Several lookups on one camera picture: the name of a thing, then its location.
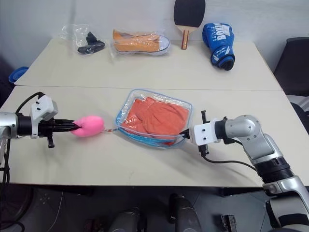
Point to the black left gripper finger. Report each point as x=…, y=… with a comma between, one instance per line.
x=68, y=123
x=67, y=129

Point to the clear plastic shoe bag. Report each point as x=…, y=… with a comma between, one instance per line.
x=111, y=52

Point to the orange canvas sneaker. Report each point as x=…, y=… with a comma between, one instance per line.
x=137, y=43

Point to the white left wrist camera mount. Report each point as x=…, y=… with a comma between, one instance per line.
x=42, y=106

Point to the blue boxing glove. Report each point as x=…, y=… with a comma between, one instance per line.
x=218, y=46

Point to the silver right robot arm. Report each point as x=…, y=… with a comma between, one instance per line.
x=243, y=126

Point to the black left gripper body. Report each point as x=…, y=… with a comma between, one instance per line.
x=46, y=127

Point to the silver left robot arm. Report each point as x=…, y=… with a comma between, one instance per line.
x=9, y=122

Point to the pink fluffy pom-pom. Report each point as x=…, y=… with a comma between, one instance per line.
x=89, y=126

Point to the orange cloth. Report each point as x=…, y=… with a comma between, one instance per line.
x=157, y=118

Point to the black office chair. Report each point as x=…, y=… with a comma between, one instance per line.
x=294, y=67

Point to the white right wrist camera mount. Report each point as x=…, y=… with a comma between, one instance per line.
x=202, y=133

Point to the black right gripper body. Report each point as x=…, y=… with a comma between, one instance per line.
x=204, y=117

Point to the black table tennis paddle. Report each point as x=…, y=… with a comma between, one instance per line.
x=189, y=12

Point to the blue plastic bowl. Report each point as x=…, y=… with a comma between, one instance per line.
x=17, y=75

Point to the clear plastic pouch blue trim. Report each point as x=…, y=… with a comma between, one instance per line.
x=125, y=113

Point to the clear crinkled plastic bag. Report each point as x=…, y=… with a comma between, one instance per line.
x=70, y=31

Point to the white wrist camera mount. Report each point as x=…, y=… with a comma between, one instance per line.
x=42, y=106
x=202, y=133

